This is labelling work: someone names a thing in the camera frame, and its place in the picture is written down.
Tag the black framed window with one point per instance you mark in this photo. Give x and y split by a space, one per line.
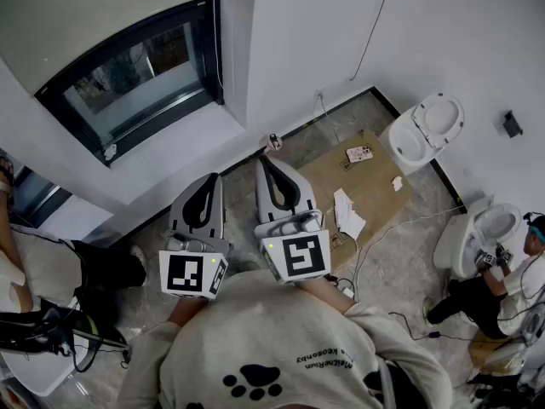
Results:
127 83

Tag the black wall bracket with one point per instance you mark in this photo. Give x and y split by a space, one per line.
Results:
512 124

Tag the beige paw print sweatshirt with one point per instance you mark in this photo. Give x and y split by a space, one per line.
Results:
264 322

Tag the small white paper scrap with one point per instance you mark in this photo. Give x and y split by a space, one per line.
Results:
397 183

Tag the phone with patterned case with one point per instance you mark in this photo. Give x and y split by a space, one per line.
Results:
359 153

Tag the crumpled white paper sheets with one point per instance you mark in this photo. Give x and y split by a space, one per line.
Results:
347 215

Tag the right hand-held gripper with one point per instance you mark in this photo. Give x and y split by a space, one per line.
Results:
304 254

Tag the person's left forearm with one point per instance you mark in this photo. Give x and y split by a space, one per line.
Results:
185 311

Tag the person's right forearm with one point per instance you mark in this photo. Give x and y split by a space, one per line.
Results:
325 294

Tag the large cardboard box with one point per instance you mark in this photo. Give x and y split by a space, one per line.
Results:
370 198

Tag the white roller blind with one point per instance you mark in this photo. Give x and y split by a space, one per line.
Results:
85 15

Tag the small dark window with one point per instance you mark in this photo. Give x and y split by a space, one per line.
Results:
34 194

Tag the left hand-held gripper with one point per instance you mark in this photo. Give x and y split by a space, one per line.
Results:
183 271

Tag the white toilet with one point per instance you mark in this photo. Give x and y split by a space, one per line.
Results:
453 237
404 143

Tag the white window latch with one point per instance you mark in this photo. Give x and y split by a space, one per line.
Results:
110 151

